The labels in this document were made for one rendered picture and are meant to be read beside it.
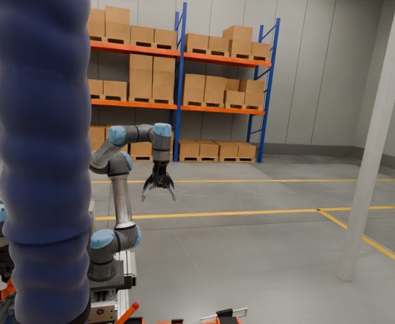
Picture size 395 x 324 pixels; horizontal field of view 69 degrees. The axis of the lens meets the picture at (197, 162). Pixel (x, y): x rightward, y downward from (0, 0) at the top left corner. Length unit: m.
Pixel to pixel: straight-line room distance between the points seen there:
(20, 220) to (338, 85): 11.82
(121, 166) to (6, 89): 0.89
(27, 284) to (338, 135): 12.10
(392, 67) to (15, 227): 3.30
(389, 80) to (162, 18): 7.31
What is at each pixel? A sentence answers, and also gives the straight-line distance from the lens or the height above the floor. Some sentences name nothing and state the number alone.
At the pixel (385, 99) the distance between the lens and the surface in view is 3.47.
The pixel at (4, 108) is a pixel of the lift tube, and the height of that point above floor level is 1.94.
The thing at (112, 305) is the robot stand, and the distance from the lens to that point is 1.59.
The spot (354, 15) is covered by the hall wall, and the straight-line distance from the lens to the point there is 12.64.
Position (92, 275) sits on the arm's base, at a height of 1.06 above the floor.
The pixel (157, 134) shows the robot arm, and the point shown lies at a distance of 1.19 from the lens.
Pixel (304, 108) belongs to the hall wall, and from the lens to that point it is 11.40.
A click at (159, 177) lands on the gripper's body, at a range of 1.21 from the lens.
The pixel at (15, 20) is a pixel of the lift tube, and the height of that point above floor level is 2.14.
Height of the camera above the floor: 2.02
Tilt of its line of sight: 14 degrees down
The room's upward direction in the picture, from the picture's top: 5 degrees clockwise
